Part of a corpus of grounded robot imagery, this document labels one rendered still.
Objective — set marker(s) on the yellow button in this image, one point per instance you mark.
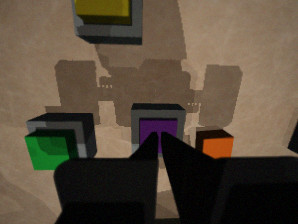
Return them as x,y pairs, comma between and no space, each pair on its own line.
110,22

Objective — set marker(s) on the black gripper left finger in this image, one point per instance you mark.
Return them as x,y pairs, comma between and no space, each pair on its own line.
132,179

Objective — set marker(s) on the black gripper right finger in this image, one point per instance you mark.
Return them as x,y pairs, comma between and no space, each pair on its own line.
201,184

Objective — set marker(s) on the green button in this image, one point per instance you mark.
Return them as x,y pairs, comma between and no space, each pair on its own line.
56,137

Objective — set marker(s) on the purple button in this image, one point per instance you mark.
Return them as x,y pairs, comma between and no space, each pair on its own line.
156,117

